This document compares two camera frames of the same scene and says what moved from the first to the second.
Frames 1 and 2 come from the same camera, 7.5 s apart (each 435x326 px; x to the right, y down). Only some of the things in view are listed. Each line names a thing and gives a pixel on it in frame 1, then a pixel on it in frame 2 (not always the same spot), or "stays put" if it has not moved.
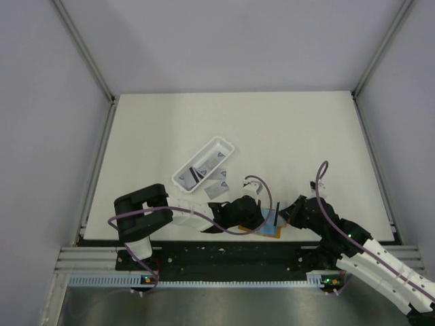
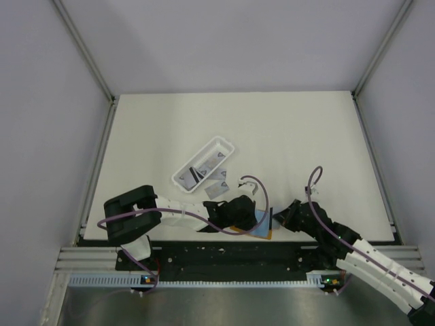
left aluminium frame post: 113,104 stays put
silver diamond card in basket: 204,170 stays put
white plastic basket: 202,164 stays put
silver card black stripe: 275,220 -> 270,218
